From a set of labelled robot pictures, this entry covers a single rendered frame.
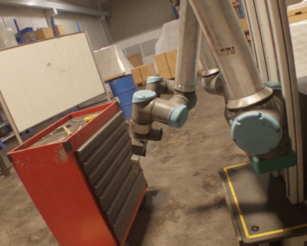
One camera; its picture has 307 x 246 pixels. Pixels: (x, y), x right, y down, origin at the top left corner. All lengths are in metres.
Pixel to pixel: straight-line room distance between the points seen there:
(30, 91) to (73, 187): 2.65
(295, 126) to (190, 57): 0.56
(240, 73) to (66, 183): 1.02
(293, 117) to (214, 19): 0.61
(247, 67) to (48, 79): 3.49
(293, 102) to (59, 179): 1.21
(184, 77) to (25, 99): 3.07
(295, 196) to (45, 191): 1.36
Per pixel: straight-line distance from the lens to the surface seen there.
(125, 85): 5.02
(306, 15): 3.96
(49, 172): 1.34
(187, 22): 0.88
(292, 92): 1.07
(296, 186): 1.29
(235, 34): 0.70
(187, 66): 0.90
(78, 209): 1.41
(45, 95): 3.86
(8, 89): 3.68
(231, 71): 0.70
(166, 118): 0.84
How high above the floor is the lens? 1.21
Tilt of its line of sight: 18 degrees down
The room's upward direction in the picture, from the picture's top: 18 degrees counter-clockwise
